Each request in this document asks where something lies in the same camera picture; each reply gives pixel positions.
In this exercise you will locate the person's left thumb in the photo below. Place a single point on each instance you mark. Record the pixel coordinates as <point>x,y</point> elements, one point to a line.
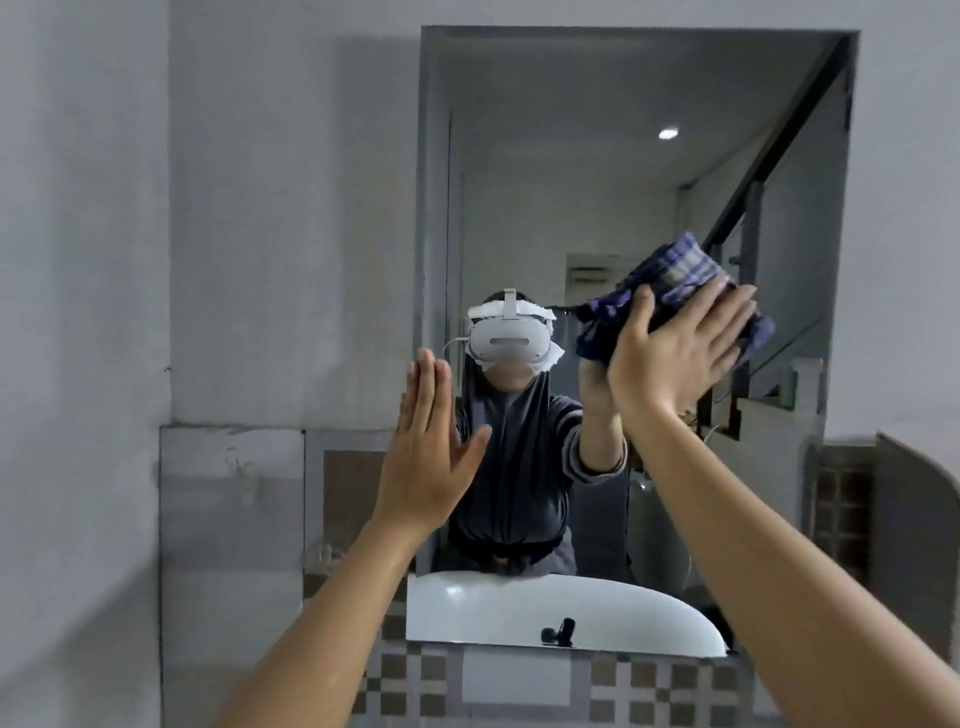
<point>472,448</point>

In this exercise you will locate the person's right thumb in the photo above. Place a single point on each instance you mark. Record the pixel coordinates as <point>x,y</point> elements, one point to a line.
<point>634,322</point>

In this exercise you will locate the person's right hand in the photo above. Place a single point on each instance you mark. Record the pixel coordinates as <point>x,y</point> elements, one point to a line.
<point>667,360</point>

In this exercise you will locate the person's right forearm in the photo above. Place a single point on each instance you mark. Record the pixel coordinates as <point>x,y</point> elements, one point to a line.
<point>757,570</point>

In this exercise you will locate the person's left forearm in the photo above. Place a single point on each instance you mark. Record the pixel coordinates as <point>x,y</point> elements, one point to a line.
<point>330,622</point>

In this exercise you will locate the person's left hand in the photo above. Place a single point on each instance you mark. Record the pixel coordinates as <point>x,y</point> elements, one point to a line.
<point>424,469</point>

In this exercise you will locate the person's right middle finger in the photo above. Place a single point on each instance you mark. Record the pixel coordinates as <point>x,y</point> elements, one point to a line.
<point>726,313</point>

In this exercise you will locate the person's right little finger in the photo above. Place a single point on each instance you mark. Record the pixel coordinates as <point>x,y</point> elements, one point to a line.
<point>731,356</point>

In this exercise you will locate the black faucet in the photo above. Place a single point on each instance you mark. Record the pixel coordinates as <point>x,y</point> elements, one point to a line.
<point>559,632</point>

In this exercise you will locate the person's left middle finger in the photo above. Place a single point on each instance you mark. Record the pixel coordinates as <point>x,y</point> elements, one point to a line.
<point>427,390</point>

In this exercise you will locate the blue checkered cleaning cloth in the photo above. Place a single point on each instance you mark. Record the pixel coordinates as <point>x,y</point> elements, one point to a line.
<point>675,264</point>

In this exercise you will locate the white headset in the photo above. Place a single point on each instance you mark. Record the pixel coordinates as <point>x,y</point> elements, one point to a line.
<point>510,337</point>

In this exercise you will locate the person's left little finger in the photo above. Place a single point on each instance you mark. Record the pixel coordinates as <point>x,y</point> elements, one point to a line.
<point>403,416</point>

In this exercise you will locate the frameless wall mirror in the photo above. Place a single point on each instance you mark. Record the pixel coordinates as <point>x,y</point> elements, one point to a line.
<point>525,187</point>

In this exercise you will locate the white sink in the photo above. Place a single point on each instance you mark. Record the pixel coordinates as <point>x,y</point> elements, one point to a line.
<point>525,607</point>

